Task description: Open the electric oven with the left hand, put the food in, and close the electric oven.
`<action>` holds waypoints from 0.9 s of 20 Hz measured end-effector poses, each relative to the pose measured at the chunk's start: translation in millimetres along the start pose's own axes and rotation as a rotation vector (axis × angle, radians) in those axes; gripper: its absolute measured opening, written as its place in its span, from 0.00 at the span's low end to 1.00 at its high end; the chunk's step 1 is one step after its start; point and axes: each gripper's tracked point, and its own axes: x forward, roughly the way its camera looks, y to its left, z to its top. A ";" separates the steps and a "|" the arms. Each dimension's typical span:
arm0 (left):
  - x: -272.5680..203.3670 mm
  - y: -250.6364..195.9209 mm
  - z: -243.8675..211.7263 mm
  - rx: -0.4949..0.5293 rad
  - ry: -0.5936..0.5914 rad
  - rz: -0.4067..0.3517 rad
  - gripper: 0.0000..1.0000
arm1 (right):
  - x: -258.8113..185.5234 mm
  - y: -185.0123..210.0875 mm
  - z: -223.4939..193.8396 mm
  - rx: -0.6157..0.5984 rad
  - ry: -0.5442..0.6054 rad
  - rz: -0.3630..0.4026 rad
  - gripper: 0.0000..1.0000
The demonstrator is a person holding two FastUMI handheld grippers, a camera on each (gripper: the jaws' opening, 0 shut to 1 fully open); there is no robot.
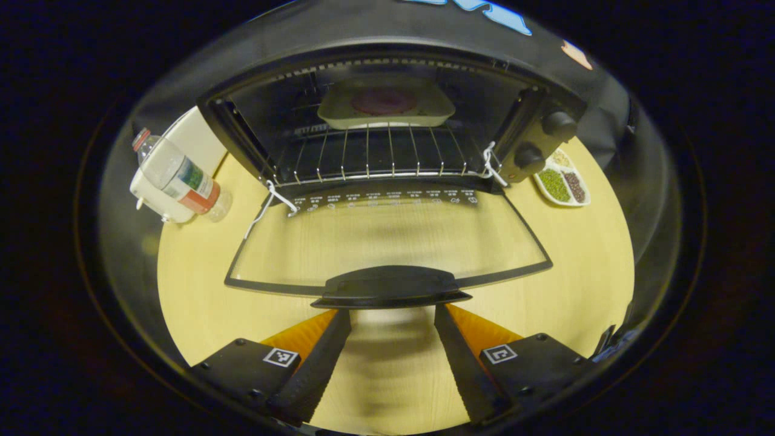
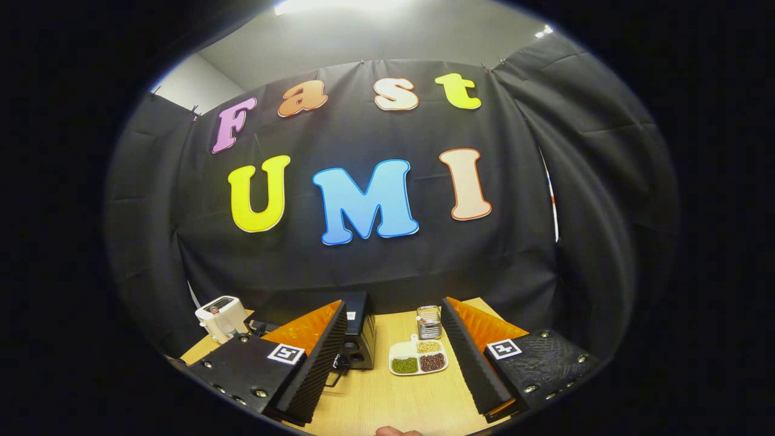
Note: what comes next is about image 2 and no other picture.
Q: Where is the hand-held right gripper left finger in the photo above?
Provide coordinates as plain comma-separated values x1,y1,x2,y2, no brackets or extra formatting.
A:
186,299,350,426

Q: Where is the black electric oven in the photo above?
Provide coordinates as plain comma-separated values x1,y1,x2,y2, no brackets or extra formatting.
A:
260,290,377,389

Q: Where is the black backdrop cloth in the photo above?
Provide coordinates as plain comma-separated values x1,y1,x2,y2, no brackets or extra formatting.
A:
104,33,680,358

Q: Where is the large ceiling light panel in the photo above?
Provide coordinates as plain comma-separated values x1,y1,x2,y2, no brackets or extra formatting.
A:
274,0,389,16

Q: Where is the white divided bean dish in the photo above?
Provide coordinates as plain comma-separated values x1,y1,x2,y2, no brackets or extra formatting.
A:
388,334,450,377

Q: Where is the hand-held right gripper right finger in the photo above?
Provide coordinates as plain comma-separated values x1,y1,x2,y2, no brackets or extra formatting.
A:
440,296,601,423

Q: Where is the white toaster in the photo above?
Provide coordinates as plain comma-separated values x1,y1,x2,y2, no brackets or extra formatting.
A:
194,295,249,345

